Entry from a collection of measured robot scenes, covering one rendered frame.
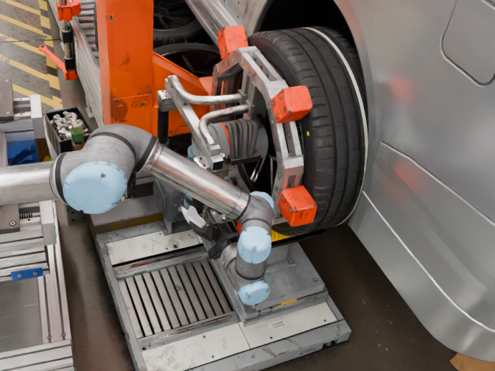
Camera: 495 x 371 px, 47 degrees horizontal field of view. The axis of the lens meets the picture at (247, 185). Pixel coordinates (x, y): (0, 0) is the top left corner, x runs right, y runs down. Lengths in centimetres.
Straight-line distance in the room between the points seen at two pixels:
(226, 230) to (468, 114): 65
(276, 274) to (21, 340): 94
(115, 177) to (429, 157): 72
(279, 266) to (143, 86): 86
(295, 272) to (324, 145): 84
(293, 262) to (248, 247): 103
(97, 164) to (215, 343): 119
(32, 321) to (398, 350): 141
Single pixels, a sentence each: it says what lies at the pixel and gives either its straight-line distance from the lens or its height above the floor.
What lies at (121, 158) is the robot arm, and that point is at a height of 116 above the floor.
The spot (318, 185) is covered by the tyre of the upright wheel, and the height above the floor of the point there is 92.
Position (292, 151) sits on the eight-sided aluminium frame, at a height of 97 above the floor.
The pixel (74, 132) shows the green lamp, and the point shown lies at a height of 66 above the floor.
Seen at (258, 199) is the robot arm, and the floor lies 99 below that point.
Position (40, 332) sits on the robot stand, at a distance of 214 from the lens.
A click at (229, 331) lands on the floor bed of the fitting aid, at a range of 227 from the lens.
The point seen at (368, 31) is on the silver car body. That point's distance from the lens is 156.
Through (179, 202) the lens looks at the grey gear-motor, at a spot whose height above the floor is 35.
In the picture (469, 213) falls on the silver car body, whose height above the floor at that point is 113.
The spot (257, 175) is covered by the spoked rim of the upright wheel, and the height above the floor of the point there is 65.
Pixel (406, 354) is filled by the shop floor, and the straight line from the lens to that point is 250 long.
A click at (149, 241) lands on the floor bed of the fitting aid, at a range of 253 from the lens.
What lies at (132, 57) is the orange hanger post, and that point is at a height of 90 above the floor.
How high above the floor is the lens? 197
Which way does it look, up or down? 42 degrees down
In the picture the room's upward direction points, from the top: 9 degrees clockwise
